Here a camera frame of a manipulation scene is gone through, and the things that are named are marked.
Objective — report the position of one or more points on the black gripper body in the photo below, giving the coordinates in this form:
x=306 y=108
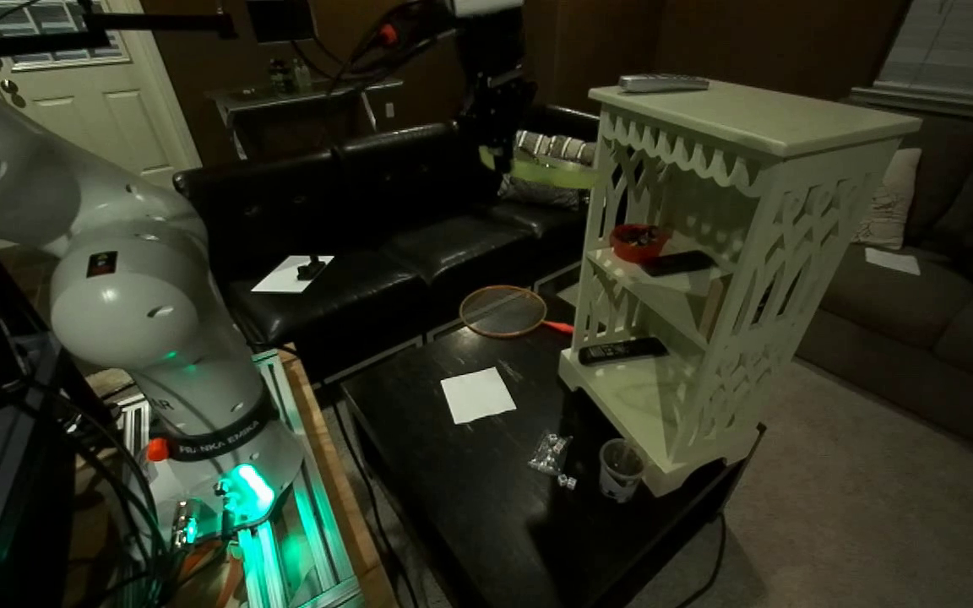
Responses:
x=495 y=105

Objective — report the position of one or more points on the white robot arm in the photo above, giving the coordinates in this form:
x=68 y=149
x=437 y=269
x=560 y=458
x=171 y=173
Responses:
x=132 y=291

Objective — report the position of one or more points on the grey remote on shelf top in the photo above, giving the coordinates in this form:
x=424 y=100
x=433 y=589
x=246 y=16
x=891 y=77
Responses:
x=660 y=82

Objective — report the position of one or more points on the red bowl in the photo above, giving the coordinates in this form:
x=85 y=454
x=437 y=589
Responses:
x=641 y=243

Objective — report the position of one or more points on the black remote on middle shelf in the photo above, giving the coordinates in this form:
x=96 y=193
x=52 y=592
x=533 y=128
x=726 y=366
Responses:
x=676 y=264

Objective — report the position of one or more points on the black remote on shelf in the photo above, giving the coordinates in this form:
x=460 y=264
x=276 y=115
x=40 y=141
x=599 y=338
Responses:
x=676 y=264
x=621 y=349

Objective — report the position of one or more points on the white wooden shelf unit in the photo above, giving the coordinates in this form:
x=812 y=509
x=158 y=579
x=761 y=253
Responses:
x=772 y=186

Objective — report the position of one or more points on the black remote on bottom shelf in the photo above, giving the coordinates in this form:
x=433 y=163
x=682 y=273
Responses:
x=621 y=349

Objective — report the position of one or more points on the patterned cushion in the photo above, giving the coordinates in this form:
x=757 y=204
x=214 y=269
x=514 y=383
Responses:
x=553 y=161

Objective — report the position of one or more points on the black leather couch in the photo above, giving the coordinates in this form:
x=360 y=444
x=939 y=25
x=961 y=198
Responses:
x=413 y=220

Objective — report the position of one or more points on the white paper on couch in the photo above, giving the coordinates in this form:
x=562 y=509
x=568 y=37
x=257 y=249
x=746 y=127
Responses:
x=296 y=274

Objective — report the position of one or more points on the white paper on table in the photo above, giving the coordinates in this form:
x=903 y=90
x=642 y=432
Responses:
x=478 y=398

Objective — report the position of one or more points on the small plastic packet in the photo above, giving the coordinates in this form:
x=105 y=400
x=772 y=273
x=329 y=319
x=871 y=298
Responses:
x=550 y=458

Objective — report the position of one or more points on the black coffee table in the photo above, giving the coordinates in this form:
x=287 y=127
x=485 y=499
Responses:
x=498 y=530

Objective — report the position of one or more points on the small dark cup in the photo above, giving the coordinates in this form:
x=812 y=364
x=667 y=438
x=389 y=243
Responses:
x=621 y=472

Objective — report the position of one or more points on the white paper on sofa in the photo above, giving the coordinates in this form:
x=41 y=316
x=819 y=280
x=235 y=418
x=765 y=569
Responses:
x=894 y=261

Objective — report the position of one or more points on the brown fabric sofa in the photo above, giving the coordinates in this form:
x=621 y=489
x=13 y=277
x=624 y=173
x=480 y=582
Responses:
x=910 y=338

